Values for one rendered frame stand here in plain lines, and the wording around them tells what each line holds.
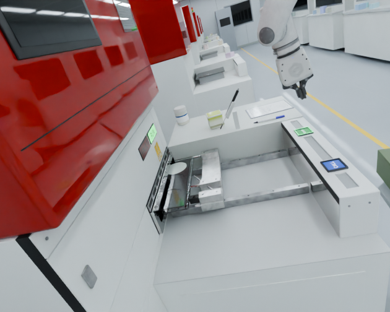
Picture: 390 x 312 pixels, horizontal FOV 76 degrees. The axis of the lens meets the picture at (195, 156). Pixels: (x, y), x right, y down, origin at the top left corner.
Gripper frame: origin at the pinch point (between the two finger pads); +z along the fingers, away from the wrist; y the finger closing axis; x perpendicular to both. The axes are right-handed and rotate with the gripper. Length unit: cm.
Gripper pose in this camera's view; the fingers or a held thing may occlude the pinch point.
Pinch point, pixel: (301, 93)
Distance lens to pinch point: 99.2
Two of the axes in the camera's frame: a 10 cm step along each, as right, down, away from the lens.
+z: 4.6, 8.0, 3.9
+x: 0.5, -4.7, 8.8
